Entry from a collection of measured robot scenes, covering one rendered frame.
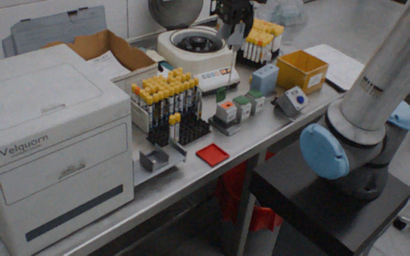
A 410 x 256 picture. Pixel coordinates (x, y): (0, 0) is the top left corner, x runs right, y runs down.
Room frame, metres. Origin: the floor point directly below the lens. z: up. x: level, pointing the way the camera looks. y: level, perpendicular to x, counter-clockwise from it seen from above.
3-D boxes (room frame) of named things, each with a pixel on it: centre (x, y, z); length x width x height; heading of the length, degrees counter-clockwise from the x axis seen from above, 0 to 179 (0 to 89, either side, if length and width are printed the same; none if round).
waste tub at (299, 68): (1.27, -0.32, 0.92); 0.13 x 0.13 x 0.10; 43
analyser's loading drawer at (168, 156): (0.73, 0.13, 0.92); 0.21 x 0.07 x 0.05; 136
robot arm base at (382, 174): (0.74, -0.38, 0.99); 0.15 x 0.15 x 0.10
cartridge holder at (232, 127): (0.98, -0.06, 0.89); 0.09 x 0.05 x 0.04; 48
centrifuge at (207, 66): (1.29, 0.04, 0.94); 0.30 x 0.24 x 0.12; 37
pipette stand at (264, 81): (1.17, -0.18, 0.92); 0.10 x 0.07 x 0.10; 142
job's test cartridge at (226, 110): (0.98, -0.06, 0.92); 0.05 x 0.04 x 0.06; 48
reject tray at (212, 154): (0.84, -0.03, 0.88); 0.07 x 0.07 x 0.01; 46
